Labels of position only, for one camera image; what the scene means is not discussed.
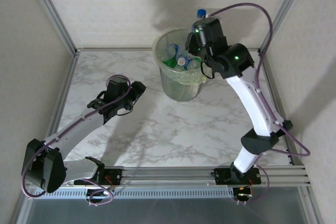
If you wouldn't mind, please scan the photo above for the clear bottle dark blue label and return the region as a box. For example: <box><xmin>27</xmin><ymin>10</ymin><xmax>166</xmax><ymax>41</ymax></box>
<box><xmin>165</xmin><ymin>42</ymin><xmax>180</xmax><ymax>60</ymax></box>

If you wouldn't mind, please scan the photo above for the clear bottle blue label white cap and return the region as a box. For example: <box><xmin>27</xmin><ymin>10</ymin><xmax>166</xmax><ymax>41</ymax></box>
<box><xmin>177</xmin><ymin>52</ymin><xmax>191</xmax><ymax>68</ymax></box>

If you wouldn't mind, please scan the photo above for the green plastic bottle yellow cap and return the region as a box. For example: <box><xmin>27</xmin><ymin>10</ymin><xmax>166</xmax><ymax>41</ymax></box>
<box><xmin>162</xmin><ymin>58</ymin><xmax>179</xmax><ymax>69</ymax></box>

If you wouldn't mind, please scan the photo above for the pale green bin liner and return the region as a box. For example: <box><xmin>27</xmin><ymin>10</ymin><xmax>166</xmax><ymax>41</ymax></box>
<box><xmin>152</xmin><ymin>27</ymin><xmax>211</xmax><ymax>86</ymax></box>

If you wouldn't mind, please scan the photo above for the grey mesh waste bin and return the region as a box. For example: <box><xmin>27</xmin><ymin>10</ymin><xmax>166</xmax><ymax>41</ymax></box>
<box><xmin>152</xmin><ymin>27</ymin><xmax>211</xmax><ymax>102</ymax></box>

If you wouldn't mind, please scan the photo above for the grey metal panel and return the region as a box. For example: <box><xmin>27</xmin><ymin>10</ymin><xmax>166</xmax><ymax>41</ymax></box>
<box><xmin>25</xmin><ymin>198</ymin><xmax>312</xmax><ymax>224</ymax></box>

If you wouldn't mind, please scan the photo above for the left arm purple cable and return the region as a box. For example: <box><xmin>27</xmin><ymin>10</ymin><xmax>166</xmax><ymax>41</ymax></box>
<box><xmin>20</xmin><ymin>74</ymin><xmax>132</xmax><ymax>206</ymax></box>

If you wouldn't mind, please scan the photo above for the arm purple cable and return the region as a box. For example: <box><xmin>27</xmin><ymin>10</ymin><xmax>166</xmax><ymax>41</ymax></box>
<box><xmin>20</xmin><ymin>74</ymin><xmax>132</xmax><ymax>206</ymax></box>
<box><xmin>208</xmin><ymin>3</ymin><xmax>312</xmax><ymax>206</ymax></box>

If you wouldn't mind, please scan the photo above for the left gripper thin black cable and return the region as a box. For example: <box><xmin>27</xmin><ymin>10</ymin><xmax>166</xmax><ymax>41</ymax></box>
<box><xmin>117</xmin><ymin>105</ymin><xmax>134</xmax><ymax>116</ymax></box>

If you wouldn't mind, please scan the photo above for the gripper thin black cable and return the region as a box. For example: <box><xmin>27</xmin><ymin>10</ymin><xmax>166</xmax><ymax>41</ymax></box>
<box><xmin>201</xmin><ymin>61</ymin><xmax>215</xmax><ymax>80</ymax></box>
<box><xmin>117</xmin><ymin>105</ymin><xmax>134</xmax><ymax>116</ymax></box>

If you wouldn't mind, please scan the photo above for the right gripper thin black cable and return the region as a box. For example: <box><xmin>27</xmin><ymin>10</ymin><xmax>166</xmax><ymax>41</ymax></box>
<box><xmin>201</xmin><ymin>61</ymin><xmax>215</xmax><ymax>80</ymax></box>

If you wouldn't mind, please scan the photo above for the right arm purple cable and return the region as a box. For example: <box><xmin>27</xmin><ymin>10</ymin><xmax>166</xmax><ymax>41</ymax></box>
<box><xmin>208</xmin><ymin>3</ymin><xmax>312</xmax><ymax>206</ymax></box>

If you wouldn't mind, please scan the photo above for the aluminium table edge rail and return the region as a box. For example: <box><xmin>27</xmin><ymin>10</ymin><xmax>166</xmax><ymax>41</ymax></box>
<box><xmin>76</xmin><ymin>47</ymin><xmax>261</xmax><ymax>52</ymax></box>

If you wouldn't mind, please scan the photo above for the aluminium side frame rail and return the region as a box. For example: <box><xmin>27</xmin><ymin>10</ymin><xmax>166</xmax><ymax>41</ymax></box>
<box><xmin>258</xmin><ymin>49</ymin><xmax>325</xmax><ymax>224</ymax></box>
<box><xmin>10</xmin><ymin>50</ymin><xmax>81</xmax><ymax>224</ymax></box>

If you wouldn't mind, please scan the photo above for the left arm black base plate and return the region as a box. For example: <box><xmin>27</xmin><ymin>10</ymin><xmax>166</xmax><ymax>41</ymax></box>
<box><xmin>73</xmin><ymin>168</ymin><xmax>123</xmax><ymax>186</ymax></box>

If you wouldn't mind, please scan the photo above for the aluminium frame post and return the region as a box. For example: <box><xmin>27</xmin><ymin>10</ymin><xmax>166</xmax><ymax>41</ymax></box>
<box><xmin>258</xmin><ymin>0</ymin><xmax>312</xmax><ymax>54</ymax></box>
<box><xmin>22</xmin><ymin>0</ymin><xmax>81</xmax><ymax>56</ymax></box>

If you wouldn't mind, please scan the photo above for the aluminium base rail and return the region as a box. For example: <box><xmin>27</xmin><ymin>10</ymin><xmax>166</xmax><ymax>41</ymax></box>
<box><xmin>25</xmin><ymin>165</ymin><xmax>310</xmax><ymax>189</ymax></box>

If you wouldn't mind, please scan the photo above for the slotted grey cable duct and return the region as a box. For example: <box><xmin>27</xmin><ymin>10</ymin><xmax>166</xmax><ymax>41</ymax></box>
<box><xmin>31</xmin><ymin>187</ymin><xmax>235</xmax><ymax>200</ymax></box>

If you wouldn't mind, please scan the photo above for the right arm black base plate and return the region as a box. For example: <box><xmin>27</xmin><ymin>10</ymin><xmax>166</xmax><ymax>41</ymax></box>
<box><xmin>214</xmin><ymin>167</ymin><xmax>262</xmax><ymax>185</ymax></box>

